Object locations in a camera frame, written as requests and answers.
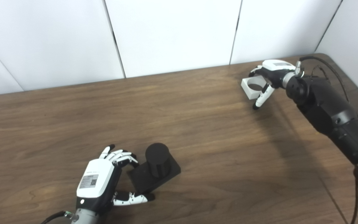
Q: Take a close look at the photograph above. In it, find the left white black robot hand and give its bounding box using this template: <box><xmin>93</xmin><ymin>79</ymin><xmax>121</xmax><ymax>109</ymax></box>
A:
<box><xmin>76</xmin><ymin>144</ymin><xmax>155</xmax><ymax>215</ymax></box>

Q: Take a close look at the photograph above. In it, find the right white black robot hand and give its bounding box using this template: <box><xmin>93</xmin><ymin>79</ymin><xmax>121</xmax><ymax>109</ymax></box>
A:
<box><xmin>249</xmin><ymin>59</ymin><xmax>296</xmax><ymax>110</ymax></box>

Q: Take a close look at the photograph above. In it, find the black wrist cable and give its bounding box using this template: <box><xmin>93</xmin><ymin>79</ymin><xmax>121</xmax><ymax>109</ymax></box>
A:
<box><xmin>41</xmin><ymin>211</ymin><xmax>74</xmax><ymax>224</ymax></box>
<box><xmin>295</xmin><ymin>55</ymin><xmax>358</xmax><ymax>224</ymax></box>

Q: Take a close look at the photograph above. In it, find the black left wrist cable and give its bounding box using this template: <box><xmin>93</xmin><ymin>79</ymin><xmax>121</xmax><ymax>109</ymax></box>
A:
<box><xmin>41</xmin><ymin>211</ymin><xmax>74</xmax><ymax>224</ymax></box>

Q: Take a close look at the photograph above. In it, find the black peg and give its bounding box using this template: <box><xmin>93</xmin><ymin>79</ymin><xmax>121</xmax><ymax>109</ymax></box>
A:
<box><xmin>129</xmin><ymin>143</ymin><xmax>181</xmax><ymax>194</ymax></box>

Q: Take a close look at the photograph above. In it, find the white square piece with hole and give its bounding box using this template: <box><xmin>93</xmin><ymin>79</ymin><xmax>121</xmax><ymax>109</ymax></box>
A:
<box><xmin>241</xmin><ymin>76</ymin><xmax>268</xmax><ymax>100</ymax></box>

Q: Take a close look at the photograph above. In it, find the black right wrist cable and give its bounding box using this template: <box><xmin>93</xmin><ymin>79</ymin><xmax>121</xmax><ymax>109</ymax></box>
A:
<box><xmin>295</xmin><ymin>55</ymin><xmax>358</xmax><ymax>224</ymax></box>

